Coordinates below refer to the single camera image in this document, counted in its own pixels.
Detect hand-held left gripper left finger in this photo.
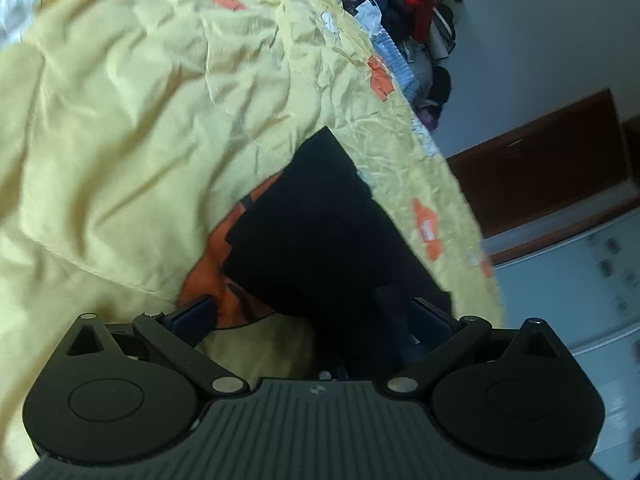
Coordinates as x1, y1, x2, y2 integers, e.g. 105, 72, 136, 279
65, 294, 251, 400

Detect black bag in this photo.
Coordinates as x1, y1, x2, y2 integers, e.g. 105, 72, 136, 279
427, 66, 453, 106

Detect black pants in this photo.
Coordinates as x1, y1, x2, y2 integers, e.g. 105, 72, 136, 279
220, 126, 453, 381

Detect yellow printed quilt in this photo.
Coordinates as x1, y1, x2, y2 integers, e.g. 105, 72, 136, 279
0, 0, 508, 480

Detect brown wooden door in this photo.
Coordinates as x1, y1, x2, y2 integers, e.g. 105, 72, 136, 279
446, 87, 640, 266

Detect black and white patterned cloth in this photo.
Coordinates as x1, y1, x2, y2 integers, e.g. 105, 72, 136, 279
340, 0, 381, 36

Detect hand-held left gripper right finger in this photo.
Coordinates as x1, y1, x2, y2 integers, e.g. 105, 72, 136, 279
380, 297, 572, 402

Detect pile of assorted clothes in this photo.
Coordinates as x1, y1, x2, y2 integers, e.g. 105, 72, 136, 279
312, 0, 421, 103

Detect white wardrobe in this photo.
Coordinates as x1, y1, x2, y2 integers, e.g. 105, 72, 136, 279
480, 210, 640, 461

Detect purple cloth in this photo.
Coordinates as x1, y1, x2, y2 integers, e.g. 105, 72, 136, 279
417, 105, 443, 131

